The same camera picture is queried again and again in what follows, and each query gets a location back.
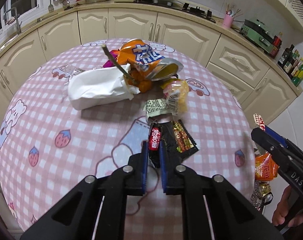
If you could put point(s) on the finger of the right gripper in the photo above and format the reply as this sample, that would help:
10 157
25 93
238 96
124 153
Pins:
290 165
289 145

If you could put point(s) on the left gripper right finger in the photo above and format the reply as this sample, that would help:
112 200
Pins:
211 207

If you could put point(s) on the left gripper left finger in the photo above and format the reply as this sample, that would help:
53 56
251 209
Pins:
95 208

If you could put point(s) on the black red snack wrapper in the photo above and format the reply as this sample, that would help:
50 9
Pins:
153 145

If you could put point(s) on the green white snack wrapper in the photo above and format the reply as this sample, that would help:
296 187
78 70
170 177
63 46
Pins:
155 107

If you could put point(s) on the crushed orange soda can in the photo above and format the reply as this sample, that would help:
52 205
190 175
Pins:
149 63

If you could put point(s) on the cream kitchen cabinets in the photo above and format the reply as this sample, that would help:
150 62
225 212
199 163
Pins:
254 78

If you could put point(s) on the person's right hand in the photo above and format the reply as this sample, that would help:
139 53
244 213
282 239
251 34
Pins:
282 210

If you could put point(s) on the orange rice bag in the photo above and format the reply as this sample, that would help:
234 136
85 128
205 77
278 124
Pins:
265 168

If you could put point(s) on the green yellow bottle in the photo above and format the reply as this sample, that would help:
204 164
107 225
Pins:
298 76

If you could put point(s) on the black yellow snack wrapper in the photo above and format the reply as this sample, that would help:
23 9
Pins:
178 140

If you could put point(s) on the pink checkered tablecloth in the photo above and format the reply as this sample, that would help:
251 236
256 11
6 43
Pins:
47 147

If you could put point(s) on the dark oil bottle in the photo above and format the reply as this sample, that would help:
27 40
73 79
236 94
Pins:
285 56

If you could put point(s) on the red sauce bottle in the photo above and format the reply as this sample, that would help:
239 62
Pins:
277 42

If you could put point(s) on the green electric cooker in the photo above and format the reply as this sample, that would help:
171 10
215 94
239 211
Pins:
257 33

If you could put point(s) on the yellow clear plastic wrapper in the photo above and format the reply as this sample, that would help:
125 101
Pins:
175 94

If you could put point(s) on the white paper bag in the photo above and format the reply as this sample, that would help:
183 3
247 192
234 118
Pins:
99 87

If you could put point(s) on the pink utensil cup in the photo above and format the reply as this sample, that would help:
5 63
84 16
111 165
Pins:
230 14

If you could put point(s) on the orange fruit peel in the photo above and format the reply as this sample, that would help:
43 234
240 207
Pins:
142 84

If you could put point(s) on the thin brown stick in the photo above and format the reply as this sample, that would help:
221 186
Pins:
112 59

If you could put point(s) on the black gas stove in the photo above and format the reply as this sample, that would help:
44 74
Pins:
181 5

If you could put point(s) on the steel sink faucet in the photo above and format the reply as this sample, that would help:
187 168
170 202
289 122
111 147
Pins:
13 19

